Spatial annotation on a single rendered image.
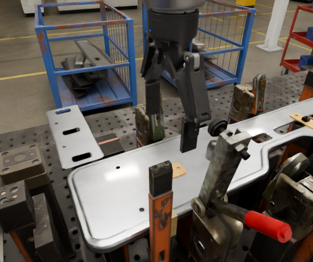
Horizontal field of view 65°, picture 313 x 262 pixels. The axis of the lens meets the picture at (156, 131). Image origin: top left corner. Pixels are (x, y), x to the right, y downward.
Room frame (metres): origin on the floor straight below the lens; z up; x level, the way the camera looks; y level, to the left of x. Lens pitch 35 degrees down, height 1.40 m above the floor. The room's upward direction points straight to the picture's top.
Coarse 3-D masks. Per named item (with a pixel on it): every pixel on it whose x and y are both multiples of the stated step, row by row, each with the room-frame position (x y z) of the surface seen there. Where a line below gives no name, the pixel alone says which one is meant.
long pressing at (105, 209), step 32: (256, 128) 0.57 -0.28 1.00; (128, 160) 0.44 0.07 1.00; (160, 160) 0.44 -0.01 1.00; (192, 160) 0.44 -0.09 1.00; (256, 160) 0.44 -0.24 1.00; (96, 192) 0.34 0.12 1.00; (128, 192) 0.34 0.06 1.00; (192, 192) 0.34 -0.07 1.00; (96, 224) 0.27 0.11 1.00; (128, 224) 0.27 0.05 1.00
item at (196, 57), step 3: (183, 51) 0.36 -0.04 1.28; (186, 51) 0.36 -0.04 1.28; (186, 54) 0.35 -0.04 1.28; (192, 54) 0.34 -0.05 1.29; (195, 54) 0.34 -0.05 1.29; (198, 54) 0.34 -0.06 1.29; (195, 57) 0.33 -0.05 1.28; (198, 57) 0.33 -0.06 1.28; (195, 60) 0.33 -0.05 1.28; (198, 60) 0.33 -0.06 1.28; (195, 63) 0.33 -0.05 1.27; (198, 63) 0.33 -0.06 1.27; (195, 66) 0.33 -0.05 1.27; (198, 66) 0.33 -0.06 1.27; (195, 69) 0.33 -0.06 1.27
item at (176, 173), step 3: (174, 165) 0.42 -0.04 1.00; (177, 165) 0.42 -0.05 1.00; (180, 165) 0.42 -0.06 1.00; (174, 168) 0.41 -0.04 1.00; (180, 168) 0.41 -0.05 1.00; (183, 168) 0.41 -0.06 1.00; (174, 171) 0.40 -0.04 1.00; (177, 171) 0.40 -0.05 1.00; (180, 171) 0.40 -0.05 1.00; (183, 171) 0.40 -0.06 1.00; (147, 174) 0.39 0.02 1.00; (174, 174) 0.39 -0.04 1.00; (177, 174) 0.39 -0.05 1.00; (180, 174) 0.39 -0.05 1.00; (183, 174) 0.39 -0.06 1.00; (174, 177) 0.38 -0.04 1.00
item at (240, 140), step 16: (208, 128) 0.27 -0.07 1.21; (224, 128) 0.28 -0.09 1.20; (240, 128) 0.26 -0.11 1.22; (224, 144) 0.24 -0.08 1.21; (240, 144) 0.24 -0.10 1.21; (224, 160) 0.23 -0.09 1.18; (240, 160) 0.25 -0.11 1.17; (208, 176) 0.25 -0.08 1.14; (224, 176) 0.25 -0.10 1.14; (208, 192) 0.25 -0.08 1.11; (224, 192) 0.26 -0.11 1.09
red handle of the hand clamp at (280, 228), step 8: (216, 200) 0.26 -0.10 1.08; (216, 208) 0.24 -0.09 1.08; (224, 208) 0.23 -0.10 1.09; (232, 208) 0.22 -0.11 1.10; (240, 208) 0.22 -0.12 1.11; (232, 216) 0.21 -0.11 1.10; (240, 216) 0.20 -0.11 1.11; (248, 216) 0.19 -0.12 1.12; (256, 216) 0.19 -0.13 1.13; (264, 216) 0.19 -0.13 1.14; (248, 224) 0.19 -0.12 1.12; (256, 224) 0.18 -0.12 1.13; (264, 224) 0.17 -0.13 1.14; (272, 224) 0.17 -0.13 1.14; (280, 224) 0.17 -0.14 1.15; (288, 224) 0.17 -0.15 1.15; (264, 232) 0.17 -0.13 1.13; (272, 232) 0.16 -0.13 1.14; (280, 232) 0.16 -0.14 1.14; (288, 232) 0.16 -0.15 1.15; (280, 240) 0.15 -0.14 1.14
